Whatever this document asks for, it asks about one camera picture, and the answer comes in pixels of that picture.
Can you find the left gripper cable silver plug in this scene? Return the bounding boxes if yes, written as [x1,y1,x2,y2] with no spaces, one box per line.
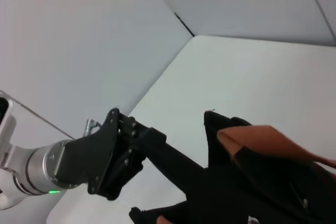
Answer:
[82,119,102,138]

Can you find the black food bag brown handles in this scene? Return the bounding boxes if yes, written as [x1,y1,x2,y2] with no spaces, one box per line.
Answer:
[128,108,336,224]

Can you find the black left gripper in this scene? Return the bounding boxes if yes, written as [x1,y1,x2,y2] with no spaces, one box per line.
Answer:
[51,107,169,201]

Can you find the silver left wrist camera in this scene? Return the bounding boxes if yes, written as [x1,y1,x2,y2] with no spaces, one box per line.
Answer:
[0,95,17,168]

